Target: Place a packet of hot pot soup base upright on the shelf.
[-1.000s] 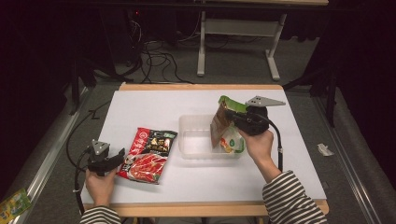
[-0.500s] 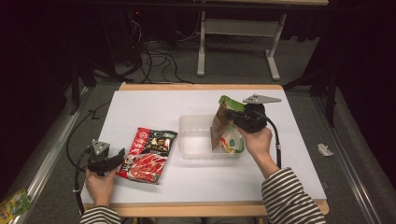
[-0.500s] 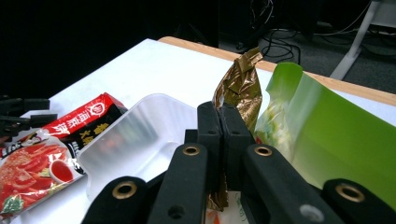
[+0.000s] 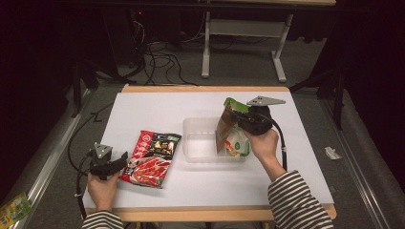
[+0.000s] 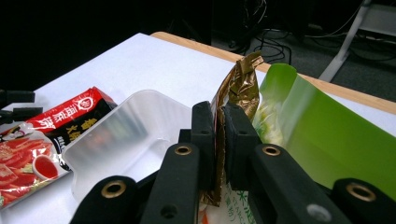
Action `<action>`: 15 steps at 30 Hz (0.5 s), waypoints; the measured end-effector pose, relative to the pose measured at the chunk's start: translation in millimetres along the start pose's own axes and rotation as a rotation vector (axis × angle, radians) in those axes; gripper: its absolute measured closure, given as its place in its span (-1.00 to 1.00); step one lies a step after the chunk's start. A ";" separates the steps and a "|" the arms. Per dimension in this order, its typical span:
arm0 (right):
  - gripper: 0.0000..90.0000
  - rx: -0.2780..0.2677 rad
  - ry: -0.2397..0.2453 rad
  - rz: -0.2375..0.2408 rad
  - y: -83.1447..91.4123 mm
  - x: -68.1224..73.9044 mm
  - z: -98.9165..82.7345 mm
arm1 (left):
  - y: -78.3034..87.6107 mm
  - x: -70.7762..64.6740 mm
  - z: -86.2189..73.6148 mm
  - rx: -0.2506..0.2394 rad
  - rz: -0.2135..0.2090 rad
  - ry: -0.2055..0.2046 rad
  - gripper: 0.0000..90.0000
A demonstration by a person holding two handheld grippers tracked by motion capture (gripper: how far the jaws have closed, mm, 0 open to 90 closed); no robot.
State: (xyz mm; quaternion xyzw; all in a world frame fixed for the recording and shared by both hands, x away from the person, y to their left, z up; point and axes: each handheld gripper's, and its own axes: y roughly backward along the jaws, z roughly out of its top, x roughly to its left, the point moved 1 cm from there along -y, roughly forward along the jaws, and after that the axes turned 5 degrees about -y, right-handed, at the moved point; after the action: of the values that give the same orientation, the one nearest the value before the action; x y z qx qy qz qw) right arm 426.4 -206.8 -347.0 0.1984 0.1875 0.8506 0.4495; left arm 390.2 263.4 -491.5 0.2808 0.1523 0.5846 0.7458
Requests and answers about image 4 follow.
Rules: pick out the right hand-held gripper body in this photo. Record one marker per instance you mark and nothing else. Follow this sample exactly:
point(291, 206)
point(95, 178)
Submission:
point(259, 122)

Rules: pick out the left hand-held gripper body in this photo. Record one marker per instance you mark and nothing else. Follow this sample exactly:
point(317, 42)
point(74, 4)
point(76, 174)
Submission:
point(101, 168)

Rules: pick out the gold foil packet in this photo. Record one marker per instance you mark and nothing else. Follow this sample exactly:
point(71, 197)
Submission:
point(223, 127)

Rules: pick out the green and white packet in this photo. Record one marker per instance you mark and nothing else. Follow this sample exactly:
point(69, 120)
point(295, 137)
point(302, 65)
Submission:
point(238, 143)

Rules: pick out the red and black sauce packet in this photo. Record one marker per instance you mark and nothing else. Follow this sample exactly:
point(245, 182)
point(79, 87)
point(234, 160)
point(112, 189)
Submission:
point(149, 162)

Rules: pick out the clear plastic container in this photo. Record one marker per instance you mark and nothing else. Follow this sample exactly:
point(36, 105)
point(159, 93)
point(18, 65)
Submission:
point(199, 143)

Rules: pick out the person's left hand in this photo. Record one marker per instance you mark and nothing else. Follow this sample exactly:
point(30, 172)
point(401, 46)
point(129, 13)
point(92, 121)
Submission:
point(102, 192)

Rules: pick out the person's right hand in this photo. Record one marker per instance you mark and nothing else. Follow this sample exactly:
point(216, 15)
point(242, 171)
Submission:
point(264, 146)

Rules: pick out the wooden table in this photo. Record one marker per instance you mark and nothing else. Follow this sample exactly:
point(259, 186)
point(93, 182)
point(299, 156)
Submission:
point(207, 89)

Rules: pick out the white table mat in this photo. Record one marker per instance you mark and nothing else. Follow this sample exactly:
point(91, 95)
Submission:
point(159, 108)

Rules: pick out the black metal stand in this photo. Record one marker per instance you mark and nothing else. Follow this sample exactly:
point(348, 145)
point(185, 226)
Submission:
point(77, 86)
point(339, 95)

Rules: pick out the crumpled white paper scrap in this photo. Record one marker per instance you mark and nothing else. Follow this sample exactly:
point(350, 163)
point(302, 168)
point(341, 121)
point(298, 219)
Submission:
point(332, 153)

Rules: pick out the green and yellow packet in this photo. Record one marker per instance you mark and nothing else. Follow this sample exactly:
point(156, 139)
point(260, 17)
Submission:
point(14, 210)

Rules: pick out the aluminium floor rail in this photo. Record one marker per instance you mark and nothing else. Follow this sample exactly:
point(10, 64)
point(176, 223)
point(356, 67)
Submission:
point(51, 162)
point(359, 178)

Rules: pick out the white metal desk frame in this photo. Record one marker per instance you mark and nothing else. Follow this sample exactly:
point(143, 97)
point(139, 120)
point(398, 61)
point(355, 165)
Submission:
point(245, 28)

